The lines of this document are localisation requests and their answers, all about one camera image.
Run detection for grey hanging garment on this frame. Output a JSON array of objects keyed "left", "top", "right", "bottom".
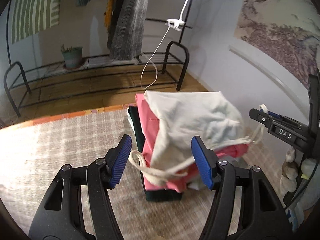
[{"left": 107, "top": 0, "right": 149, "bottom": 61}]

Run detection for potted plant in grey pot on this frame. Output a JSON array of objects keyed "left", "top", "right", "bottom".
[{"left": 61, "top": 45, "right": 82, "bottom": 70}]

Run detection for black metal shoe rack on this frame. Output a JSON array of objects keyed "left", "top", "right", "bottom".
[{"left": 3, "top": 0, "right": 203, "bottom": 118}]

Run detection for green striped wall hanging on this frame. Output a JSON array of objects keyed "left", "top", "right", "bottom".
[{"left": 11, "top": 0, "right": 61, "bottom": 43}]

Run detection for cream white camisole top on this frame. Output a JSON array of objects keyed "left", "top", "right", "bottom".
[{"left": 128, "top": 90, "right": 269, "bottom": 187}]

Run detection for plaid beige bed cover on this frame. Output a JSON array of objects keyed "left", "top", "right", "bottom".
[{"left": 1, "top": 110, "right": 291, "bottom": 239}]

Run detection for dark green folded garment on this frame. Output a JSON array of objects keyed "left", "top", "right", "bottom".
[{"left": 127, "top": 105, "right": 183, "bottom": 202}]

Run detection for white lamp clip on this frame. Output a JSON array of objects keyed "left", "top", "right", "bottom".
[{"left": 166, "top": 19, "right": 185, "bottom": 32}]

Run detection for yellow hanging garment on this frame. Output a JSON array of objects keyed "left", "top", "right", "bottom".
[{"left": 104, "top": 0, "right": 116, "bottom": 33}]

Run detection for landscape wall poster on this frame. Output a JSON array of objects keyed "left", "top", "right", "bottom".
[{"left": 234, "top": 0, "right": 319, "bottom": 87}]

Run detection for pink folded garment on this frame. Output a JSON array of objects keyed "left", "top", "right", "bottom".
[{"left": 135, "top": 93, "right": 250, "bottom": 194}]

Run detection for white folded garment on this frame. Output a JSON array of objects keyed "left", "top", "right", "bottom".
[{"left": 129, "top": 109, "right": 242, "bottom": 192}]

